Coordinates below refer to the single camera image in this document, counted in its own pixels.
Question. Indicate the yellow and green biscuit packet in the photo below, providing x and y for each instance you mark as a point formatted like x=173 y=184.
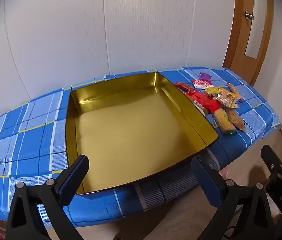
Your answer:
x=224 y=121

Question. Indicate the crinkled golden snack packet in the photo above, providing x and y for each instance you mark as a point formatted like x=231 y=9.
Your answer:
x=228 y=100

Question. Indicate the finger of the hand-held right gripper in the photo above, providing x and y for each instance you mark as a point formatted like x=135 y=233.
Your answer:
x=271 y=157

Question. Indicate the gold metal tin box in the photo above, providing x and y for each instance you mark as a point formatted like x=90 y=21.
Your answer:
x=131 y=135

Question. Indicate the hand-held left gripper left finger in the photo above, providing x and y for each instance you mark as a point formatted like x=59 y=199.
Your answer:
x=71 y=187

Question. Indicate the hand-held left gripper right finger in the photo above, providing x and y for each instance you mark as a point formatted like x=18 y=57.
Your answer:
x=206 y=185

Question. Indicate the brown biscuit packet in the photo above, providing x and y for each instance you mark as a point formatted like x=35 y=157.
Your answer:
x=236 y=120

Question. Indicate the red and white snack packet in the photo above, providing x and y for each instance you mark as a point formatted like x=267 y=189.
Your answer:
x=201 y=84

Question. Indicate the yellow snack packet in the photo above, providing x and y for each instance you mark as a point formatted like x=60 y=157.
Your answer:
x=213 y=90

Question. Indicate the long red orange snack packet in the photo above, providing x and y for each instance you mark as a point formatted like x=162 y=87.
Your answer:
x=184 y=87

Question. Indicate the brown and gold snack packet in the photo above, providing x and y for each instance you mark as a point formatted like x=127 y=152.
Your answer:
x=199 y=106

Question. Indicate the wooden door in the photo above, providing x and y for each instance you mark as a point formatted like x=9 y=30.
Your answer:
x=241 y=30

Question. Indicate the blue plaid tablecloth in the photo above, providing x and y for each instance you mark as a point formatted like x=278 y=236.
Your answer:
x=31 y=135

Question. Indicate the purple snack packet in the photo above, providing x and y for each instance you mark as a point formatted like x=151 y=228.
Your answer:
x=204 y=76

